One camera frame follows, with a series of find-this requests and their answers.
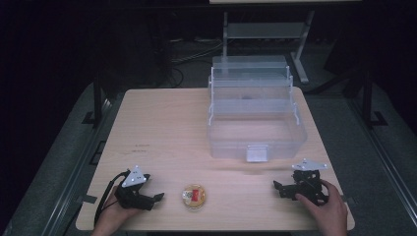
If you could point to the person's right hand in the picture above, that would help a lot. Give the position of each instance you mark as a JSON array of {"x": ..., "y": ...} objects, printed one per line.
[{"x": 327, "y": 209}]

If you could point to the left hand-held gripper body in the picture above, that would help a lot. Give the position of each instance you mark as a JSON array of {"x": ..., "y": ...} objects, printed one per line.
[{"x": 132, "y": 178}]

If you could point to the aluminium frame rail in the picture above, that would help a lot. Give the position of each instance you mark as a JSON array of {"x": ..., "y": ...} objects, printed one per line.
[
  {"x": 387, "y": 164},
  {"x": 70, "y": 177}
]

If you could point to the black stand post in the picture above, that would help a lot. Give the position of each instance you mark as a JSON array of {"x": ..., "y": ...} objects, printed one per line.
[
  {"x": 368, "y": 98},
  {"x": 97, "y": 98}
]

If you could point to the clear plastic tiered storage box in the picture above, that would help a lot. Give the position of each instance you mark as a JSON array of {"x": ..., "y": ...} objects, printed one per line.
[{"x": 255, "y": 131}]

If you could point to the person's left hand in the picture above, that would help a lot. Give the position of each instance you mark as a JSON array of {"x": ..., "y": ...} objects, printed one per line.
[{"x": 113, "y": 214}]

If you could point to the grey metal stand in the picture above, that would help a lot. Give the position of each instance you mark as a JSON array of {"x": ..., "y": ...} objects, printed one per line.
[{"x": 267, "y": 31}]

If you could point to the round gold tin red label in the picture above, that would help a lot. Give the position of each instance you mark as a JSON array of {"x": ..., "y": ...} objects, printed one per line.
[{"x": 193, "y": 196}]

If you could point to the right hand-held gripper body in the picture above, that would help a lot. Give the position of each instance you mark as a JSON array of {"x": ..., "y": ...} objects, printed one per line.
[{"x": 308, "y": 183}]

